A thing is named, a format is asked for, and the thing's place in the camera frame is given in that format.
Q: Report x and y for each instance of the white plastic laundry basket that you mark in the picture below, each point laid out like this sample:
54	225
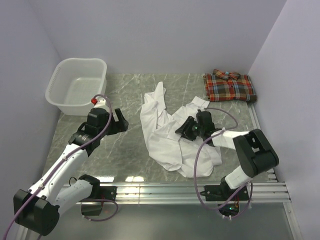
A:
74	83

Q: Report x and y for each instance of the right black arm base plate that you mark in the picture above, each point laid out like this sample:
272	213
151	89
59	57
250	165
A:
234	201

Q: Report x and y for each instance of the folded plaid flannel shirt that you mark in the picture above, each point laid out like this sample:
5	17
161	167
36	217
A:
224	86

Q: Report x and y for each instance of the aluminium mounting rail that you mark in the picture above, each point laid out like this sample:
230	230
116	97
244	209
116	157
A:
174	193

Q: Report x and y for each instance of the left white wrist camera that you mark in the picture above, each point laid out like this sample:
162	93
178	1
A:
99	102

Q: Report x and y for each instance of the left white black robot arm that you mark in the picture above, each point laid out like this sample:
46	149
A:
40	207

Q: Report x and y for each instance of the white long sleeve shirt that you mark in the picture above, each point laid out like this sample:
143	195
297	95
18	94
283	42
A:
167	148

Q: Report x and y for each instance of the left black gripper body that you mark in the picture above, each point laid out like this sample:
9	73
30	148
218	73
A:
112	126

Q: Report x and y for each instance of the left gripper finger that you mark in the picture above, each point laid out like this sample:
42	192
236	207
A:
120	119
114	128

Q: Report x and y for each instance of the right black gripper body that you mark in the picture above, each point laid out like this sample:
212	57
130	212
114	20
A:
201	129

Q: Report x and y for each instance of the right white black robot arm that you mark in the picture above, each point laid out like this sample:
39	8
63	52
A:
254	152

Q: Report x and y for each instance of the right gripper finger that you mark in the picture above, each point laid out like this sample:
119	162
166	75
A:
189	128
190	137

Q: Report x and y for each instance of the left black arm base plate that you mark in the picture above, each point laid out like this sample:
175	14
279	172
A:
93	207

